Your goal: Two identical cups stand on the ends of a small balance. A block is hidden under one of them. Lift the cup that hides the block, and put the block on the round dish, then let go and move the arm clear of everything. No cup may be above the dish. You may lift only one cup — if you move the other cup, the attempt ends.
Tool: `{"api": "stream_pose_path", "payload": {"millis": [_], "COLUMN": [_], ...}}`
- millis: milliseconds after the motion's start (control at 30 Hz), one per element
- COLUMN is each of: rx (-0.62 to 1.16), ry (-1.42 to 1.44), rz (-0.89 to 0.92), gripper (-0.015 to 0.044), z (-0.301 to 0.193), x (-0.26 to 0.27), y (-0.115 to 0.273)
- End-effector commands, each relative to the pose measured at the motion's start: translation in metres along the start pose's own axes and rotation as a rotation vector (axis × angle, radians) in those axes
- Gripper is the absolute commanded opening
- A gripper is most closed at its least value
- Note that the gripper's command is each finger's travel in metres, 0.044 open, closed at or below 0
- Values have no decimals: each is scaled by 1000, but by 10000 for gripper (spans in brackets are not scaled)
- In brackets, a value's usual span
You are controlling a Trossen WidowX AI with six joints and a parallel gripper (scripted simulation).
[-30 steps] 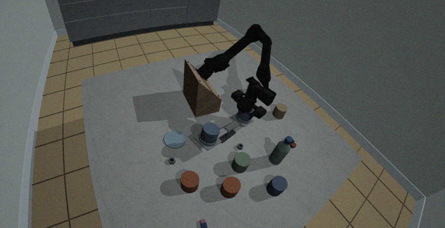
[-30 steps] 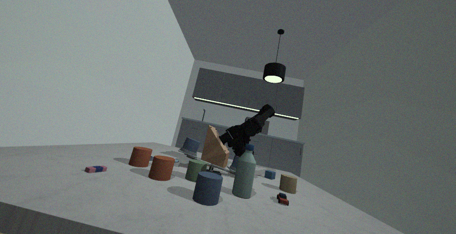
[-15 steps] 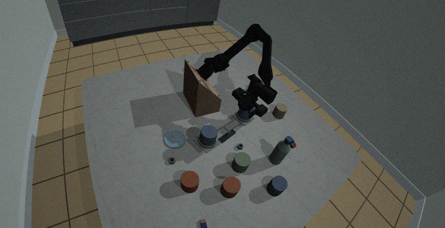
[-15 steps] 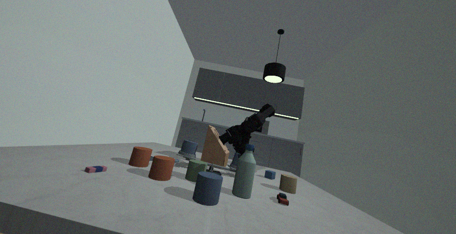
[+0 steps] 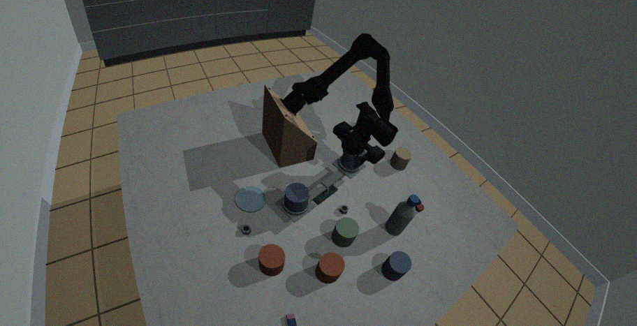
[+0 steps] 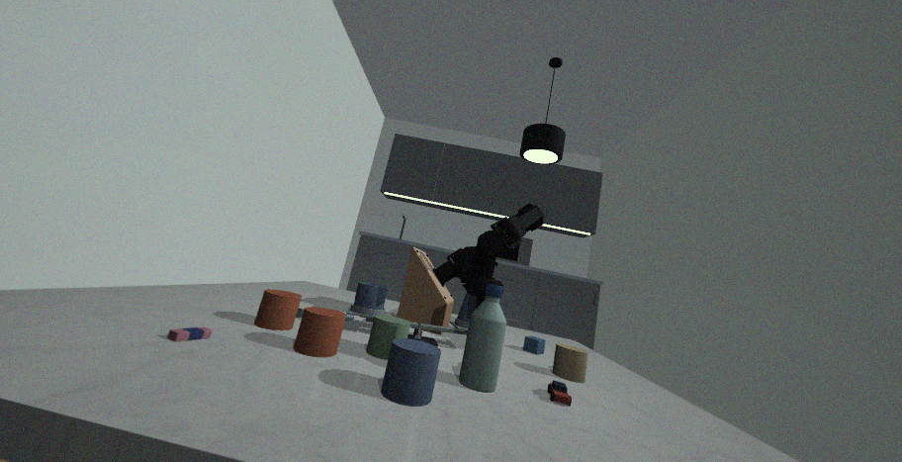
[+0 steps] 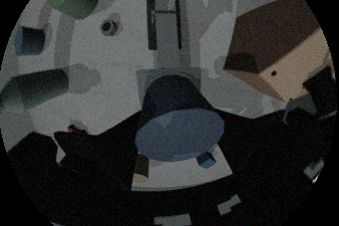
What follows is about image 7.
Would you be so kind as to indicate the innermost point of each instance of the tan cylinder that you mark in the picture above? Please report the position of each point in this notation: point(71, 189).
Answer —
point(141, 170)

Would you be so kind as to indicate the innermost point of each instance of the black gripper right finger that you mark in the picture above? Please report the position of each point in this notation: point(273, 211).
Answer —
point(242, 135)

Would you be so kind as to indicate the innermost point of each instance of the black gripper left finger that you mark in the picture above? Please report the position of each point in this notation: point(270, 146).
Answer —
point(114, 149)

